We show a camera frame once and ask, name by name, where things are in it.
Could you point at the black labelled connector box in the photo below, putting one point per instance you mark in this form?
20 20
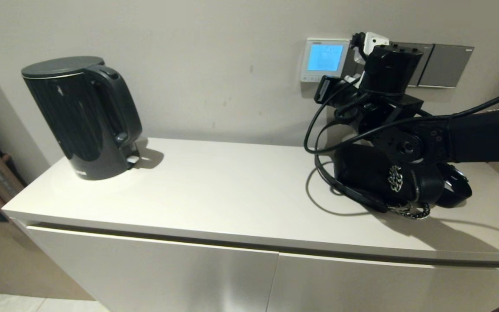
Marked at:
324 90

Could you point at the white cabinet door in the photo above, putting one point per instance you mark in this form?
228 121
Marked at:
154 277
383 286

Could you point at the white sideboard cabinet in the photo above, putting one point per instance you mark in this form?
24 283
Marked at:
232 195

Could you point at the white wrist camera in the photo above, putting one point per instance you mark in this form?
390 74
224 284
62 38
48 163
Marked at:
377 40

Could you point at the grey triple wall switch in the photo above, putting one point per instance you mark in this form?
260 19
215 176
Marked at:
350 67

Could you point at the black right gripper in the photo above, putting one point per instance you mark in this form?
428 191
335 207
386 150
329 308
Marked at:
390 71

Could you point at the black electric kettle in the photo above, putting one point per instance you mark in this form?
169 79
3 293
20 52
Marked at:
85 121

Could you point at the white wall thermostat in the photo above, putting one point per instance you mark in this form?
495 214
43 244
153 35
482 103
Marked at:
325 58

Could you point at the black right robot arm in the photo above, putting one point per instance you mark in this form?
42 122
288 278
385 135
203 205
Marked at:
483 134

